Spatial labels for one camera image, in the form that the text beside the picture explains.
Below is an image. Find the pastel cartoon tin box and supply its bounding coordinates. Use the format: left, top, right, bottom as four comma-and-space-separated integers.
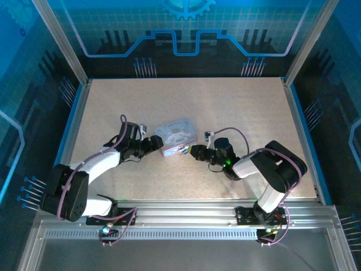
154, 117, 200, 158

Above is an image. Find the slotted aluminium strip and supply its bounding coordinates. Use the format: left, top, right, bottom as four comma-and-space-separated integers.
45, 229, 260, 240

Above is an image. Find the lit connector board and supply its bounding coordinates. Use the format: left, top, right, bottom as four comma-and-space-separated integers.
98, 222, 119, 238
256, 226, 279, 241

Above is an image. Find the aluminium frame cross rail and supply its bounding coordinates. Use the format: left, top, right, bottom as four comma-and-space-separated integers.
36, 199, 339, 224

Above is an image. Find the aluminium table side rail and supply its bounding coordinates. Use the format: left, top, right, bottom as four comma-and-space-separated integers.
47, 80, 93, 206
281, 78, 325, 204

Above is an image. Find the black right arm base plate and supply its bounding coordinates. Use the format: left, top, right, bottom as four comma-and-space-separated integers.
235, 206, 291, 226

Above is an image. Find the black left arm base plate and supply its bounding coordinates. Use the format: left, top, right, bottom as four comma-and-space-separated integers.
85, 207, 139, 226

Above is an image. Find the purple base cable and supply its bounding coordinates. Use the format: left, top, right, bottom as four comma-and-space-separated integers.
98, 208, 139, 246
259, 204, 290, 246

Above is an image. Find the aluminium frame post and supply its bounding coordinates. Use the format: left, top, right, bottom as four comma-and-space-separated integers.
283, 0, 341, 87
31, 0, 93, 87

